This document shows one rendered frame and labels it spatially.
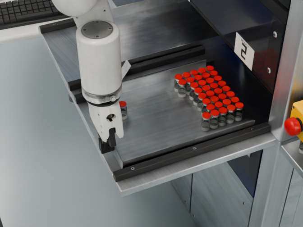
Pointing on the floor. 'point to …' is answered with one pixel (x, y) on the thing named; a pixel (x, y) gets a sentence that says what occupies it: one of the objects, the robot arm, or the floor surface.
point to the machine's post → (282, 90)
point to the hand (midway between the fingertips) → (106, 144)
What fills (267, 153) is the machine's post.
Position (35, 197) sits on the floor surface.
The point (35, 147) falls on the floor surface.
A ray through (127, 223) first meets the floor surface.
